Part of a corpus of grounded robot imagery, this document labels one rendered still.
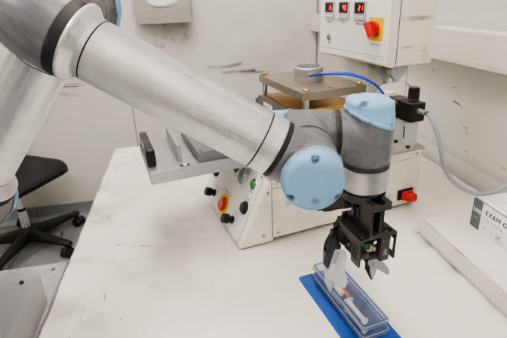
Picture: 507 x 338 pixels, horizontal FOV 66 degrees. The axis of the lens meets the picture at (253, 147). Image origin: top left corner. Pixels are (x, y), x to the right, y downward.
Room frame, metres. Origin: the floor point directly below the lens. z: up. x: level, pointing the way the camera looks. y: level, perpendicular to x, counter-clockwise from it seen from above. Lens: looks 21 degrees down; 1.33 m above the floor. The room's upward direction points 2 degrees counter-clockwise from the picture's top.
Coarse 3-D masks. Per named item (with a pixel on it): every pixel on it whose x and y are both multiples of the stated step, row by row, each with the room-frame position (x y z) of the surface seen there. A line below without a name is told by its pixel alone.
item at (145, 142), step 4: (140, 132) 0.96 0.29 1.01; (144, 132) 0.95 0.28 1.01; (140, 136) 0.93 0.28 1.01; (144, 136) 0.92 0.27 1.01; (140, 140) 0.92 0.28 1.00; (144, 140) 0.89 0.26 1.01; (148, 140) 0.89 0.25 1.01; (140, 144) 0.95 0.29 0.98; (144, 144) 0.87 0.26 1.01; (148, 144) 0.86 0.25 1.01; (144, 148) 0.85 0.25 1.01; (148, 148) 0.84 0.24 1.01; (152, 148) 0.84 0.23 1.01; (148, 152) 0.82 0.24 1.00; (152, 152) 0.83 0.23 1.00; (148, 156) 0.82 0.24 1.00; (152, 156) 0.83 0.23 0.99; (148, 160) 0.82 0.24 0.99; (152, 160) 0.82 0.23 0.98; (148, 164) 0.82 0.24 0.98; (152, 164) 0.82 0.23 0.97; (156, 164) 0.83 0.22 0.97
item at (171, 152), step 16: (160, 144) 0.97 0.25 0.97; (176, 144) 0.86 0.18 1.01; (144, 160) 0.90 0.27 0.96; (160, 160) 0.86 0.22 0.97; (176, 160) 0.85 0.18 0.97; (192, 160) 0.85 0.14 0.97; (224, 160) 0.85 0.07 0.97; (160, 176) 0.79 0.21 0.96; (176, 176) 0.81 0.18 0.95; (192, 176) 0.82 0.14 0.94
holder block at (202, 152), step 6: (180, 132) 1.02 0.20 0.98; (186, 138) 0.95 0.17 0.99; (192, 138) 0.93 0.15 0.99; (186, 144) 0.96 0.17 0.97; (192, 144) 0.89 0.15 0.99; (198, 144) 0.89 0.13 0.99; (192, 150) 0.89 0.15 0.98; (198, 150) 0.85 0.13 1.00; (204, 150) 0.85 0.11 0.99; (210, 150) 0.85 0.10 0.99; (216, 150) 0.85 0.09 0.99; (198, 156) 0.84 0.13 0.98; (204, 156) 0.84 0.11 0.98; (210, 156) 0.85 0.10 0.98; (216, 156) 0.85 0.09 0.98; (222, 156) 0.86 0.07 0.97
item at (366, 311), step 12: (348, 276) 0.64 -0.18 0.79; (336, 288) 0.60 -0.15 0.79; (348, 288) 0.60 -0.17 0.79; (360, 288) 0.60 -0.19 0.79; (348, 300) 0.57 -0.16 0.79; (360, 300) 0.57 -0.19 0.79; (372, 300) 0.57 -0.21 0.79; (360, 312) 0.54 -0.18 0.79; (372, 312) 0.54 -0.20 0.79; (372, 324) 0.51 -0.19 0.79
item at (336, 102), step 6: (270, 96) 1.09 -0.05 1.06; (276, 96) 1.08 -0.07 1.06; (282, 96) 1.08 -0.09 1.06; (288, 96) 1.08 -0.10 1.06; (282, 102) 1.01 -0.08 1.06; (288, 102) 1.01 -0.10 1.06; (294, 102) 1.01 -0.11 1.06; (300, 102) 1.01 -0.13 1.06; (312, 102) 1.00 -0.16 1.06; (318, 102) 1.00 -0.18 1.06; (324, 102) 1.00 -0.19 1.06; (330, 102) 0.99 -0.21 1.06; (336, 102) 0.99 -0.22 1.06; (342, 102) 0.99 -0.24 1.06; (288, 108) 0.97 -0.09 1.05; (294, 108) 0.95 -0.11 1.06; (300, 108) 0.95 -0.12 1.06; (312, 108) 0.94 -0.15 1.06; (318, 108) 0.95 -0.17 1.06; (324, 108) 0.95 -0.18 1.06; (330, 108) 0.96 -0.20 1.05; (336, 108) 0.96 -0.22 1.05
